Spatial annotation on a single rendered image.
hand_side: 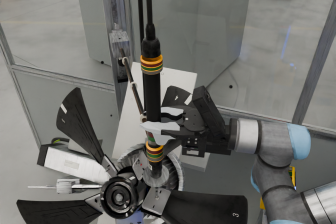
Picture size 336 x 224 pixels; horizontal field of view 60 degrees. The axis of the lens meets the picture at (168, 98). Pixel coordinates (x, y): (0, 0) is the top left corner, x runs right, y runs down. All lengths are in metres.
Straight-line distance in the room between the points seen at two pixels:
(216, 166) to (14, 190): 1.60
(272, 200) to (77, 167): 0.70
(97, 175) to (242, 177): 0.99
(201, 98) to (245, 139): 0.13
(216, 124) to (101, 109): 1.27
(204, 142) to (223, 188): 1.31
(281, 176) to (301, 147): 0.08
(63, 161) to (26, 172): 1.60
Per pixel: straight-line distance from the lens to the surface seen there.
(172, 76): 1.10
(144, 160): 0.90
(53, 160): 1.17
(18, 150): 2.95
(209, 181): 1.93
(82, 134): 0.96
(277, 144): 0.65
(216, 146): 0.68
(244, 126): 0.64
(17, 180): 2.71
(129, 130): 1.14
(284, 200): 0.67
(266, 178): 0.71
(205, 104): 0.60
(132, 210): 0.87
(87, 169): 1.10
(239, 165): 1.75
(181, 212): 0.88
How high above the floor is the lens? 1.94
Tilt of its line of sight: 37 degrees down
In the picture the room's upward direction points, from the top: straight up
